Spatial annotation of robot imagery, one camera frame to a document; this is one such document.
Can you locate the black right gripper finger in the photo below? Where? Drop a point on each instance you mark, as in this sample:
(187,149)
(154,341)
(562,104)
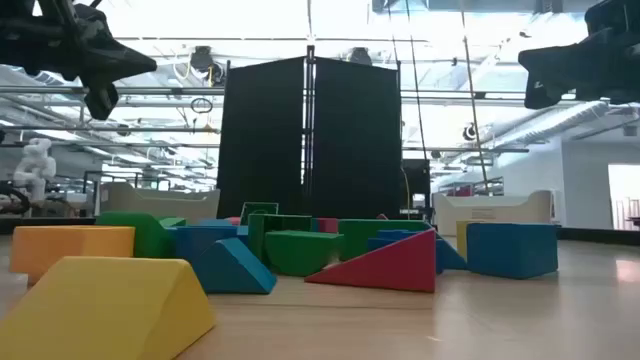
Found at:
(560,60)
(545,92)

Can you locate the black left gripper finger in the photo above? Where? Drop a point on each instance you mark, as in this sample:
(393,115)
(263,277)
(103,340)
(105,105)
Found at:
(120,62)
(101,100)

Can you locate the grey plastic bin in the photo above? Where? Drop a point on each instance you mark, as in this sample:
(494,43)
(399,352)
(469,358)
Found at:
(150,202)

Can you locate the green rectangular block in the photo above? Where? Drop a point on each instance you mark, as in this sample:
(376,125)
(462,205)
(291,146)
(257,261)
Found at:
(172,221)
(360,235)

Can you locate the green rounded-corner block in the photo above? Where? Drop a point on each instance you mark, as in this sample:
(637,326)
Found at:
(145,235)

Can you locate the blue cube block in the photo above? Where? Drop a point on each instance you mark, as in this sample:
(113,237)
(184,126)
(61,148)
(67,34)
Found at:
(510,250)

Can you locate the large blue block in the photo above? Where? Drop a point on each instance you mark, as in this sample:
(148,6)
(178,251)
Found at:
(215,222)

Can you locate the yellow rectangular block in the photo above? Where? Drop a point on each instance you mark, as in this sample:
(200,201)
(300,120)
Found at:
(461,240)

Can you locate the long red block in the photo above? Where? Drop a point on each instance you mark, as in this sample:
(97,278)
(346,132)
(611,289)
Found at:
(234,220)

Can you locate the blue wedge block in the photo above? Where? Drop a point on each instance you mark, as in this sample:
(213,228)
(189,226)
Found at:
(450,257)
(230,270)

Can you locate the blue rectangular block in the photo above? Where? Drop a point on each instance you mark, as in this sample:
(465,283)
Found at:
(242,231)

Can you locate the green hollow studded brick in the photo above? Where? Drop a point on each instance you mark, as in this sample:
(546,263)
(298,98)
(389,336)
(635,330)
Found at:
(257,235)

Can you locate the yellow sloped block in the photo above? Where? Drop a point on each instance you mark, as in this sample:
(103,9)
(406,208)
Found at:
(100,310)

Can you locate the red triangular block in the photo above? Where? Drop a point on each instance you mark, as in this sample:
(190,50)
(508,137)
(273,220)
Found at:
(395,270)

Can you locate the blue semicircle block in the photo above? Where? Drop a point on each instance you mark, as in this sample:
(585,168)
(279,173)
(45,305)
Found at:
(314,225)

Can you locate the green half-cylinder block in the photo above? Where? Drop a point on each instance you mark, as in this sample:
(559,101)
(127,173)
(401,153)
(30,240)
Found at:
(300,255)

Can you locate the white humanoid robot figure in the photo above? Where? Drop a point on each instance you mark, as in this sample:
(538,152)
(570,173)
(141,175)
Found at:
(35,170)

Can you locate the white plastic bin with label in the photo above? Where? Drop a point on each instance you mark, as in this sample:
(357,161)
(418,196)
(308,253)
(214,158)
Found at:
(490,205)

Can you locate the black folding partition screen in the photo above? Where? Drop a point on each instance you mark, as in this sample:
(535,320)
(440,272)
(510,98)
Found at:
(260,140)

